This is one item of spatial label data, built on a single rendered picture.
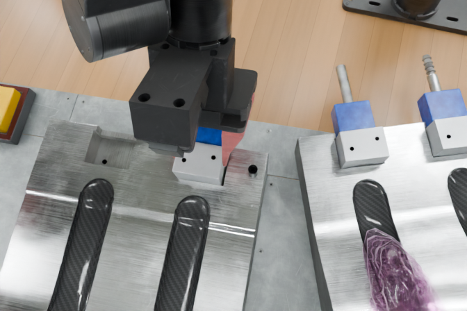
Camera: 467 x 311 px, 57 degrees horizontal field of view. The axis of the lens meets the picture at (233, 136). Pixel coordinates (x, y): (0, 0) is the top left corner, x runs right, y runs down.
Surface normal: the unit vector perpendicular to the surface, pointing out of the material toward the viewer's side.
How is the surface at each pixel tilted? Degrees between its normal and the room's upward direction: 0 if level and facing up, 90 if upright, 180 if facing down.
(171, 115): 60
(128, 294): 2
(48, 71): 0
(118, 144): 0
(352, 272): 29
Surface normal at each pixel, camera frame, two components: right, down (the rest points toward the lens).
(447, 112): -0.06, -0.33
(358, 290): -0.11, -0.70
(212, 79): -0.19, 0.65
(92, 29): 0.57, 0.36
